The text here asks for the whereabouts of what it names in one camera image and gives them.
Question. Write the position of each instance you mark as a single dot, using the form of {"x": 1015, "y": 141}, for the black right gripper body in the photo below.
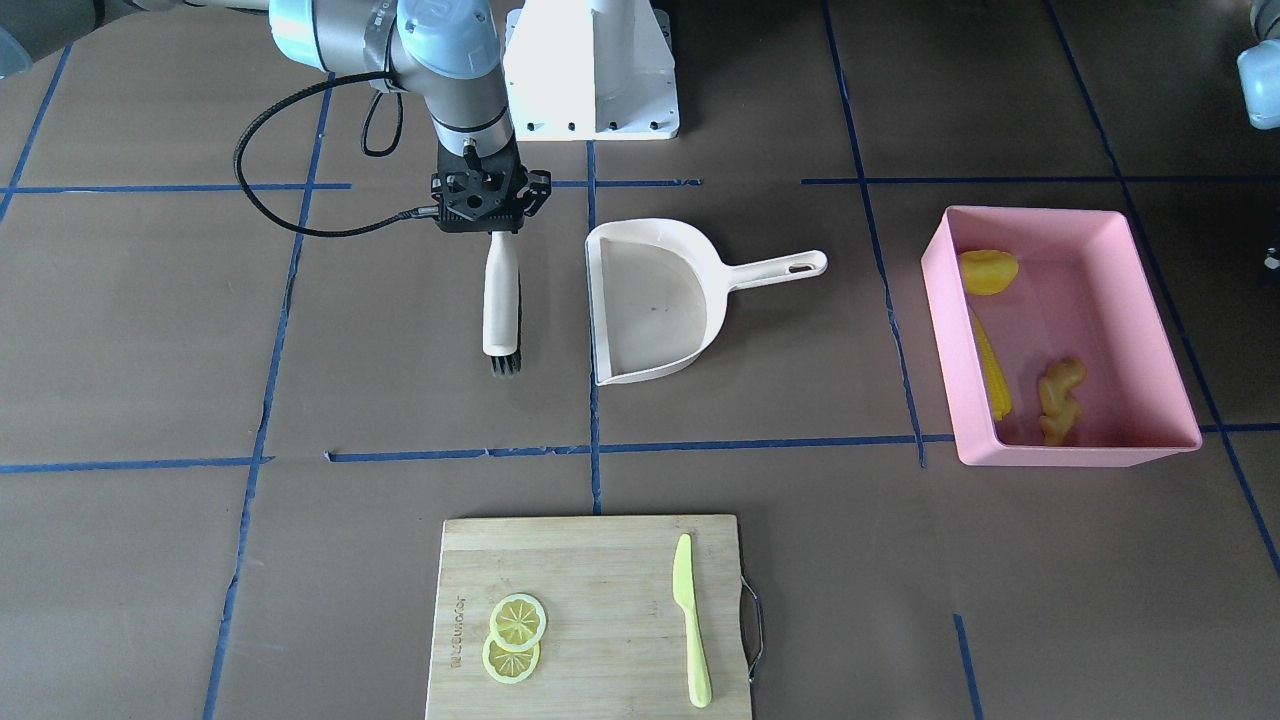
{"x": 538, "y": 189}

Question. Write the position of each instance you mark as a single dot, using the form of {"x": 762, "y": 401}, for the cream hand brush black bristles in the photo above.
{"x": 502, "y": 306}

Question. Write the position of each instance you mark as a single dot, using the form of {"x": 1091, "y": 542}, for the cream plastic dustpan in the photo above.
{"x": 659, "y": 294}

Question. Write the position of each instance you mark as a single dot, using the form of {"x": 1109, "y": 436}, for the yellow toy corn cob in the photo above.
{"x": 998, "y": 391}

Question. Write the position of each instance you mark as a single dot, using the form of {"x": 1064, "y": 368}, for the tan toy ginger root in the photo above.
{"x": 1060, "y": 411}

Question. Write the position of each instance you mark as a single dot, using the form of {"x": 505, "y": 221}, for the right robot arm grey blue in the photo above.
{"x": 446, "y": 52}

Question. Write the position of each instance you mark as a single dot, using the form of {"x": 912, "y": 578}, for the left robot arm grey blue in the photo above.
{"x": 1258, "y": 67}

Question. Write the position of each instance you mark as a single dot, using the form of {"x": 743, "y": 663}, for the pink plastic bin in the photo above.
{"x": 1082, "y": 291}

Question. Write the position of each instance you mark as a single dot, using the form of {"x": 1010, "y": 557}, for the upper lemon slice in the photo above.
{"x": 518, "y": 622}

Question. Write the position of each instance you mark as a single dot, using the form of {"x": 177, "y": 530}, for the lemon slice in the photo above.
{"x": 518, "y": 622}
{"x": 506, "y": 666}

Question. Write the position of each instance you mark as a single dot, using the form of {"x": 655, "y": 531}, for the bamboo cutting board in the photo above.
{"x": 614, "y": 644}

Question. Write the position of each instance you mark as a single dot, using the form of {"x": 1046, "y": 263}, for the lower lemon slice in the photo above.
{"x": 506, "y": 666}

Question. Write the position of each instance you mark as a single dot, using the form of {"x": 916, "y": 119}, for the green plastic knife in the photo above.
{"x": 699, "y": 688}

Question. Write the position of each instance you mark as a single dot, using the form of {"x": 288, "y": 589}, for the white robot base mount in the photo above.
{"x": 591, "y": 71}

